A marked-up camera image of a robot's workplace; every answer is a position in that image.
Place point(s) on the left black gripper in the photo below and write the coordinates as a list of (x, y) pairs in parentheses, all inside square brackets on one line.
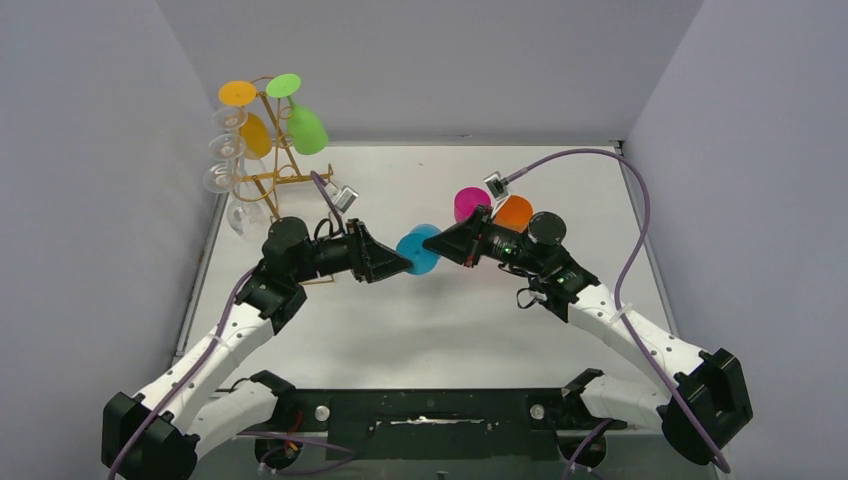
[(358, 250)]

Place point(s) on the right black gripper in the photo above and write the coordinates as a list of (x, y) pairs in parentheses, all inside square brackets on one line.
[(477, 237)]

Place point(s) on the magenta plastic wine glass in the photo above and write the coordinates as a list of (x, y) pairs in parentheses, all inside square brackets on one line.
[(467, 200)]

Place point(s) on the orange plastic wine glass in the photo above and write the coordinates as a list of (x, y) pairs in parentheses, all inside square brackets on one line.
[(514, 214)]

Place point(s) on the blue plastic wine glass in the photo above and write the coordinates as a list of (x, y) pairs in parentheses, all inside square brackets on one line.
[(411, 247)]

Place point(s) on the clear wine glass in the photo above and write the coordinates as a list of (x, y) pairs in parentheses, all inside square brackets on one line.
[(230, 118), (226, 147), (243, 213)]

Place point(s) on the green plastic wine glass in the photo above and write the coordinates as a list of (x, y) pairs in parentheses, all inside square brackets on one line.
[(307, 132)]

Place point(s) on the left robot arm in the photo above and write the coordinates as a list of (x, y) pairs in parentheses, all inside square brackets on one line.
[(163, 430)]

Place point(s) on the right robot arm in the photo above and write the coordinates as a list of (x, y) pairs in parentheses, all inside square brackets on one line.
[(698, 400)]

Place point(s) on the yellow-orange plastic wine glass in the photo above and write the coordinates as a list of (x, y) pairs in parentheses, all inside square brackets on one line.
[(254, 131)]

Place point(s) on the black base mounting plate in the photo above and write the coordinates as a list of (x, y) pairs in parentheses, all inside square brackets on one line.
[(444, 434)]

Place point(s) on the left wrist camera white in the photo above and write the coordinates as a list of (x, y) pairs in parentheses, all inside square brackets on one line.
[(344, 197)]

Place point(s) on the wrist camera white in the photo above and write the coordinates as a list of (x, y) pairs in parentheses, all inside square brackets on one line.
[(344, 197), (497, 186)]

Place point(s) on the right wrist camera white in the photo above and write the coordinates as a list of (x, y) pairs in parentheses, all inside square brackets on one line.
[(497, 186)]

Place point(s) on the gold wire glass rack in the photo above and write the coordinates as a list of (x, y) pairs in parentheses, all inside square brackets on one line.
[(280, 167)]

